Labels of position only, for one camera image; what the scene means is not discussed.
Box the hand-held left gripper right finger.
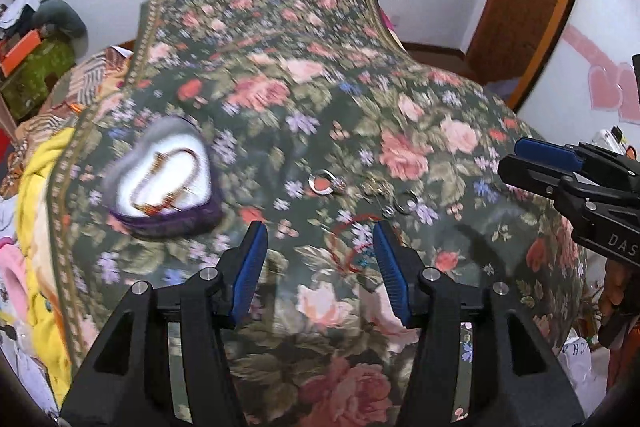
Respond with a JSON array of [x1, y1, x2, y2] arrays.
[[372, 221, 586, 427]]

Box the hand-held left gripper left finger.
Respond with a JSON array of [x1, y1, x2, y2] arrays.
[[60, 221, 268, 427]]

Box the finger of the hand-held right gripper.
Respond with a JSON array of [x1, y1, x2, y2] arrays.
[[514, 138, 587, 172], [498, 155, 576, 202]]

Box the red string bracelet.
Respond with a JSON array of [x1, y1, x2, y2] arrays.
[[330, 214, 386, 275]]

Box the purple heart-shaped jewelry box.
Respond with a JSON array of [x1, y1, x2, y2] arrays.
[[102, 116, 223, 240]]

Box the white plastic bag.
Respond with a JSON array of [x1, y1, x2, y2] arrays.
[[560, 332, 606, 388]]

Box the green floral blanket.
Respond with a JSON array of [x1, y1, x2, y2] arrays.
[[47, 0, 588, 427]]

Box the yellow quilted blanket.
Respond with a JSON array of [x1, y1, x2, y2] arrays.
[[17, 127, 83, 388]]

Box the pink plush slipper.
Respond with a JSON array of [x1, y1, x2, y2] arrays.
[[0, 242, 31, 323]]

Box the orange leaf-print bedding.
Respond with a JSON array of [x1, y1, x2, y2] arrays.
[[0, 47, 136, 188]]

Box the green floral covered box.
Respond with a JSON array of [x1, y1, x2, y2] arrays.
[[0, 39, 76, 122]]

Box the orange box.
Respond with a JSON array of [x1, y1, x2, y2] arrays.
[[0, 29, 43, 78]]

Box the grey cloth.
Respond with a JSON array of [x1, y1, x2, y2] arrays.
[[32, 0, 88, 40]]

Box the pink heart wall stickers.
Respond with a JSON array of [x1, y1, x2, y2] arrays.
[[565, 24, 640, 122]]

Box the wide silver ring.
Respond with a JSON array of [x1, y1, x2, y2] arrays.
[[308, 170, 335, 196]]

